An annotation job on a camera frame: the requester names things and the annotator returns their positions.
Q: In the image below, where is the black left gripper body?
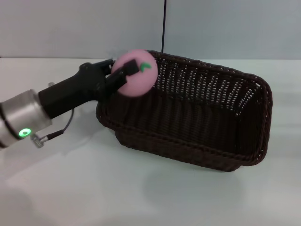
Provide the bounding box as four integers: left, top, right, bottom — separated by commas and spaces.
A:
38, 62, 113, 118

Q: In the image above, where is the pink toy peach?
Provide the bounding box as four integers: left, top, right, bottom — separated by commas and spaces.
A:
110, 48, 158, 97

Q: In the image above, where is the dark brown wicker basket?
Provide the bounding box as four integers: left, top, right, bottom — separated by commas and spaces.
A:
95, 49, 273, 172

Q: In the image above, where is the grey wire with spring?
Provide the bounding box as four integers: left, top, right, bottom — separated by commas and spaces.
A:
32, 107, 75, 149

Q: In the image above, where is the black vertical wall cable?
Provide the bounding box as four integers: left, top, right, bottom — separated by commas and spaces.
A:
161, 0, 167, 53

